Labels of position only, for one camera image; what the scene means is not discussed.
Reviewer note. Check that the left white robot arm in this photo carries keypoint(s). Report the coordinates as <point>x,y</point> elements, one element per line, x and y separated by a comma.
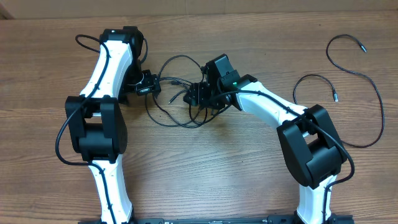
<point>95,121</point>

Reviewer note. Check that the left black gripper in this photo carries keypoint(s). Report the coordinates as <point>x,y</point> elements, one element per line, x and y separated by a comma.
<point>152,83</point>

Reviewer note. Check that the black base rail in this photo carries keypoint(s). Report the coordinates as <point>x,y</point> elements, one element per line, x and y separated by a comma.
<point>217,220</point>

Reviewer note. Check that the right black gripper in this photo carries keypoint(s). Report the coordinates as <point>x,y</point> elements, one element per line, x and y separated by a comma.
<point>198,92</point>

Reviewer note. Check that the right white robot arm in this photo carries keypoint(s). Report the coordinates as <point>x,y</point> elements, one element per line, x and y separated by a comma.
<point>311,146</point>

